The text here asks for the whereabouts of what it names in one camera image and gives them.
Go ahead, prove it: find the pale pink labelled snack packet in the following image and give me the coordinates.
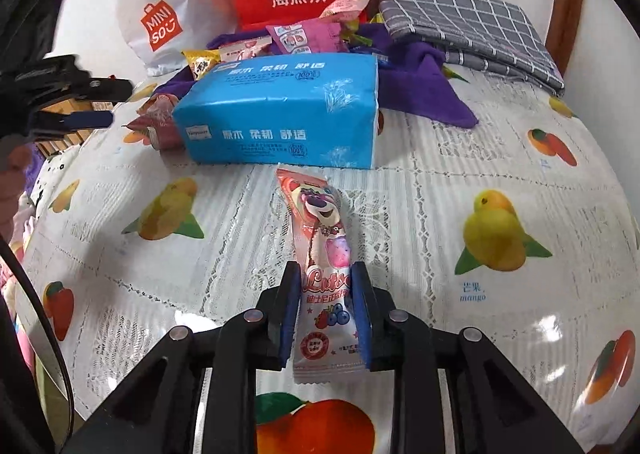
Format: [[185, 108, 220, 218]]
[[219, 33, 274, 61]]

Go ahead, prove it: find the pink bear snack stick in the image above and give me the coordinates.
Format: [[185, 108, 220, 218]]
[[275, 165, 369, 386]]

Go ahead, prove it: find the person's left hand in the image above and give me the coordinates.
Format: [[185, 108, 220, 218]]
[[0, 144, 32, 236]]

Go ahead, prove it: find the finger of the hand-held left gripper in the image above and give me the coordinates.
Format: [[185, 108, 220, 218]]
[[74, 78, 135, 103], [29, 109, 117, 136]]

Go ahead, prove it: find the pink triangular snack packet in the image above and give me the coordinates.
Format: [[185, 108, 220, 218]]
[[124, 94, 187, 151]]

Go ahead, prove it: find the blue tissue pack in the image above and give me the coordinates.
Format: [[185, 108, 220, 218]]
[[171, 53, 382, 171]]

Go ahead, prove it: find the grey checked folded cloth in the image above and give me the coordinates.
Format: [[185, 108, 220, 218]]
[[372, 0, 567, 96]]

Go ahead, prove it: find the purple towel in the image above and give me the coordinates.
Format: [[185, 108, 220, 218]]
[[150, 28, 481, 131]]

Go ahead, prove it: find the small pink snack packet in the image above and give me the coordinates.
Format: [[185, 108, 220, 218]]
[[320, 0, 379, 21]]

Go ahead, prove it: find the brown wooden door frame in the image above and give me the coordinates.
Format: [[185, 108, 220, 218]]
[[544, 0, 587, 76]]

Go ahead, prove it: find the yellow snack packet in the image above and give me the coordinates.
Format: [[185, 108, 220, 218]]
[[180, 48, 224, 81]]

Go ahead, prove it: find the black cable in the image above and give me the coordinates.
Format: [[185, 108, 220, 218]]
[[0, 234, 77, 436]]

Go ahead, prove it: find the fruit-printed tablecloth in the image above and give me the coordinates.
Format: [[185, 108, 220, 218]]
[[20, 59, 640, 454]]

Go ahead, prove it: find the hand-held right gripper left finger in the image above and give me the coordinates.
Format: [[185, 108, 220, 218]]
[[65, 261, 306, 454]]

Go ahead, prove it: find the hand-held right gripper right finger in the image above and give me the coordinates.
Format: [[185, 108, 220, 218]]
[[350, 261, 583, 454]]

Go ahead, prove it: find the magenta snack packet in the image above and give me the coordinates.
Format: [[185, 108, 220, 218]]
[[265, 16, 352, 56]]

